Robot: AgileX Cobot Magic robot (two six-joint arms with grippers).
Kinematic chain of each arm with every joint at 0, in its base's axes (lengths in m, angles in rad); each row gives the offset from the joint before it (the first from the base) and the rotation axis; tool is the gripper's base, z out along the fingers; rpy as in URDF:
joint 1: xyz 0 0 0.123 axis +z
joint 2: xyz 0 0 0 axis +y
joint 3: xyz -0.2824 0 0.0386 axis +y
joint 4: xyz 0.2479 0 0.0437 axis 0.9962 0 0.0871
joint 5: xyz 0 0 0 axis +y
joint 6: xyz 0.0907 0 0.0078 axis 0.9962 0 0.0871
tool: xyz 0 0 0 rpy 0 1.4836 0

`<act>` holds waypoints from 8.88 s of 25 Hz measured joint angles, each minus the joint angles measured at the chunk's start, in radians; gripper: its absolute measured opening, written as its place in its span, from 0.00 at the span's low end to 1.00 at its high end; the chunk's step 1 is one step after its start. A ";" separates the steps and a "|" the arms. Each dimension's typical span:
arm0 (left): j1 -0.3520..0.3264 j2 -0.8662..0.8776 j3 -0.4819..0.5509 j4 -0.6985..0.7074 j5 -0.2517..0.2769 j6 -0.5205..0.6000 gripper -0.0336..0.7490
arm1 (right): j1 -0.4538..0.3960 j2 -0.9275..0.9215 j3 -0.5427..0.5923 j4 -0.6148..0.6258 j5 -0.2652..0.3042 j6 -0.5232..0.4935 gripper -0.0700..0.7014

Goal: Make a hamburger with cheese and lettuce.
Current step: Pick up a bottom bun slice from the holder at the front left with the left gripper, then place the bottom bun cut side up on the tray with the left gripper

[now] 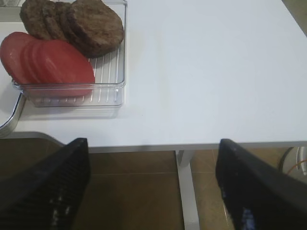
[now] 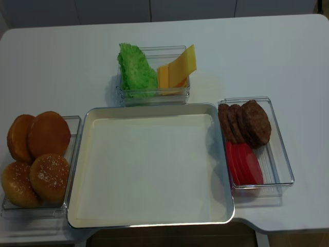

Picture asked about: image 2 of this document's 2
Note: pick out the brown bottom bun half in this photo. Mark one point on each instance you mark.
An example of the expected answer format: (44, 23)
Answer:
(48, 134)

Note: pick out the upright yellow cheese slice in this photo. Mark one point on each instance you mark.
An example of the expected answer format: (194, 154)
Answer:
(182, 67)

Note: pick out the clear lettuce cheese container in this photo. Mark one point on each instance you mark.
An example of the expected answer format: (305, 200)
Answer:
(156, 57)

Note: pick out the large metal baking tray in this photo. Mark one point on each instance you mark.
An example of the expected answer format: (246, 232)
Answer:
(160, 111)

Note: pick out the red tomato slice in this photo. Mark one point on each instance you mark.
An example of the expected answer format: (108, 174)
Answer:
(253, 169)
(231, 162)
(245, 179)
(237, 164)

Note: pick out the front brown beef patty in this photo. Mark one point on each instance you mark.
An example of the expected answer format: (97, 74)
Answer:
(256, 122)

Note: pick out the stacked yellow cheese slices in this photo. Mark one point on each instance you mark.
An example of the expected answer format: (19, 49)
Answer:
(163, 80)

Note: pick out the sesame top bun left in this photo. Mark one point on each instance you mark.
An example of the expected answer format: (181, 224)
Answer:
(17, 187)

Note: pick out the brown beef patty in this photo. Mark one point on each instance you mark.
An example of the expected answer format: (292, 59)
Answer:
(242, 127)
(234, 123)
(256, 122)
(223, 118)

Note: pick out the white parchment paper sheet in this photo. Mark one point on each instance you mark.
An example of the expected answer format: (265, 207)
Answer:
(155, 170)

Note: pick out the green lettuce leaf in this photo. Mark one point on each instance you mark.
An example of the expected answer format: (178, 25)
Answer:
(139, 79)

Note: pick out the rear brown beef patty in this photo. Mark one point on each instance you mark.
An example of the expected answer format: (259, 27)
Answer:
(223, 118)

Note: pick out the front red tomato slice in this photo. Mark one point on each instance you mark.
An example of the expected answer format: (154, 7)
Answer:
(253, 169)

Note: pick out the rear red tomato slice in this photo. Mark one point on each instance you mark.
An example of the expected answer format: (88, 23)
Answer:
(231, 162)

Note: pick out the sesame top bun right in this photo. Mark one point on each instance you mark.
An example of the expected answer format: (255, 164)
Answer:
(49, 176)

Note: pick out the sesame bun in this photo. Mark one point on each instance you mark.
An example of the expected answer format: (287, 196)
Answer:
(49, 176)
(17, 187)

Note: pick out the clear patty tomato container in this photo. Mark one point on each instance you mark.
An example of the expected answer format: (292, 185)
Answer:
(272, 158)

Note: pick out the clear bun container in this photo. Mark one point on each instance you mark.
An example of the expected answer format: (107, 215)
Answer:
(49, 210)

